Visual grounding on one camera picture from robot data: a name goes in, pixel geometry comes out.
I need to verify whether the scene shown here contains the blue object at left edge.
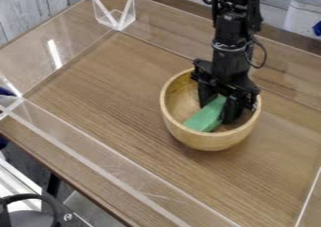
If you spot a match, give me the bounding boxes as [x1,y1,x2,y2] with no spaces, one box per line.
[0,86,16,96]

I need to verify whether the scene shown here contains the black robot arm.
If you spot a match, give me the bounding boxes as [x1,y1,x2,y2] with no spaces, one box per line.
[190,0,262,124]

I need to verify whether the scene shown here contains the green rectangular block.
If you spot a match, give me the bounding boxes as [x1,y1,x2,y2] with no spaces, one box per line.
[183,96,227,132]

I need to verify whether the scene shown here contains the clear acrylic enclosure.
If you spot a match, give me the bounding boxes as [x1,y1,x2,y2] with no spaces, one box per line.
[0,0,321,227]

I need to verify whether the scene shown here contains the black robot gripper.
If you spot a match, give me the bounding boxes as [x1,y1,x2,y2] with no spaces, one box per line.
[190,43,259,124]

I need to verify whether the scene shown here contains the blue object at edge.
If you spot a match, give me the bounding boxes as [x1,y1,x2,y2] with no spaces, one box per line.
[0,86,16,96]
[311,21,321,37]

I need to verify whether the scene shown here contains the blue object at right edge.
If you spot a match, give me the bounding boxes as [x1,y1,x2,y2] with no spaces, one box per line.
[311,21,321,37]

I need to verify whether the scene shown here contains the white cylindrical container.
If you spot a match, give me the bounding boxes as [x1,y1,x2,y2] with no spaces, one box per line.
[283,0,321,40]

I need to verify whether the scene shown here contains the black cable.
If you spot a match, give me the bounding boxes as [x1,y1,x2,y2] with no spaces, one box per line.
[0,192,64,227]

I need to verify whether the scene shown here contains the brown wooden bowl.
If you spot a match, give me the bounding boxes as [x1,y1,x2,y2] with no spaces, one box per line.
[159,68,262,151]

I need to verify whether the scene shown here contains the black table leg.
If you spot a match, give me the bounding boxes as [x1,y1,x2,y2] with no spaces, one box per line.
[46,174,61,197]

